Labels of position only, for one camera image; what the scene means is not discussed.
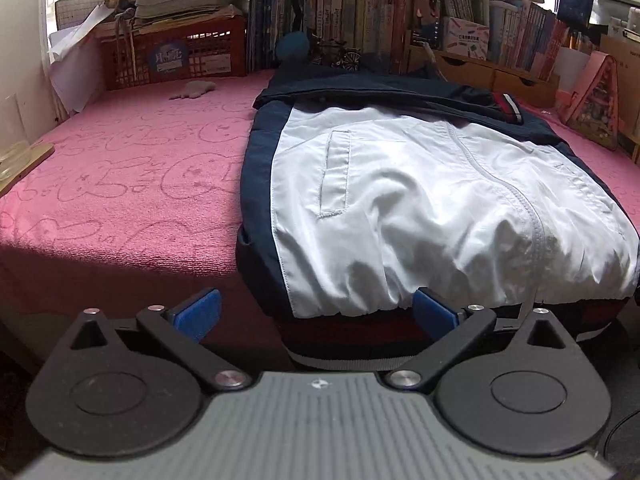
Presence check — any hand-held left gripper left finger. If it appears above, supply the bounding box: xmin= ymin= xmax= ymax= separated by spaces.
xmin=67 ymin=287 xmax=252 ymax=394

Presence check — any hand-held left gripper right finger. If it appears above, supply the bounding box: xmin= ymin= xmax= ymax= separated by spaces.
xmin=385 ymin=286 xmax=571 ymax=392

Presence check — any navy and white jacket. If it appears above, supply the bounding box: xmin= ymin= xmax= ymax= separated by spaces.
xmin=235 ymin=62 xmax=640 ymax=371

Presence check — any small grey glove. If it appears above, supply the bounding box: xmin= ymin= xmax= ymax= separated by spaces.
xmin=169 ymin=79 xmax=217 ymax=101

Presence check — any wooden board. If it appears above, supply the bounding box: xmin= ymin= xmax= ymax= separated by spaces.
xmin=0 ymin=142 xmax=55 ymax=198

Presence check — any wooden organizer drawer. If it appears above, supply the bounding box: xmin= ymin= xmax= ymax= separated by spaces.
xmin=492 ymin=70 xmax=558 ymax=107
xmin=435 ymin=52 xmax=496 ymax=88

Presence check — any wooden desk organizer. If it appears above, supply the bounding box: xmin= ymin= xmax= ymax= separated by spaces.
xmin=405 ymin=45 xmax=561 ymax=108

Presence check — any red plastic crate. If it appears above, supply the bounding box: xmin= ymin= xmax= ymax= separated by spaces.
xmin=100 ymin=16 xmax=248 ymax=92

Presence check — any pink toy house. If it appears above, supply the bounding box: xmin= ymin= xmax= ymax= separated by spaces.
xmin=555 ymin=51 xmax=621 ymax=151

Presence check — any clear plastic stand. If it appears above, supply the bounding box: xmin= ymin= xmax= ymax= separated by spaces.
xmin=0 ymin=94 xmax=28 ymax=181

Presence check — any black miniature bicycle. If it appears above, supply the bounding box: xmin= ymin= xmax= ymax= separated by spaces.
xmin=307 ymin=34 xmax=362 ymax=72

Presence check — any white paper sheet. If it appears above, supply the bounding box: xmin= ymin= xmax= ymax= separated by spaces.
xmin=47 ymin=2 xmax=108 ymax=113

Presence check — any white box with pencil print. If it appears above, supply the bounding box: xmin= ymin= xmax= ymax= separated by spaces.
xmin=442 ymin=16 xmax=490 ymax=61

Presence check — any teal plush ball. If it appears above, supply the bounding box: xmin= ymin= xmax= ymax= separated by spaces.
xmin=275 ymin=31 xmax=312 ymax=63

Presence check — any row of books on organizer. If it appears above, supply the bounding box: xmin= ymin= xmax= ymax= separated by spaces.
xmin=435 ymin=0 xmax=573 ymax=78

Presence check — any smartphone with lit screen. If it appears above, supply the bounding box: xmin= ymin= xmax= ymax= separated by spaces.
xmin=409 ymin=0 xmax=443 ymax=51

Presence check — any row of tall blue books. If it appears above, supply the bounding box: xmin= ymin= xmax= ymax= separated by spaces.
xmin=247 ymin=0 xmax=306 ymax=71

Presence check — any grey phone lanyard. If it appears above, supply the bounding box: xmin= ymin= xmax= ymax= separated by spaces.
xmin=422 ymin=45 xmax=446 ymax=81

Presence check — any grey cord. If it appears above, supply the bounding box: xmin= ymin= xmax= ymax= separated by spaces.
xmin=114 ymin=7 xmax=138 ymax=81

